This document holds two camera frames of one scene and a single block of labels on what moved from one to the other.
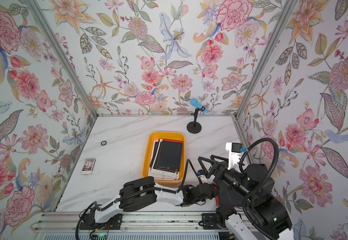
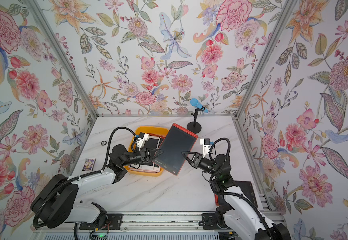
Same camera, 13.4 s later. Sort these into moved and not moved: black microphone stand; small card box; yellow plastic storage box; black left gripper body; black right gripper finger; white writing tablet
Moved: white writing tablet; black right gripper finger; black left gripper body; yellow plastic storage box
Not moved: black microphone stand; small card box
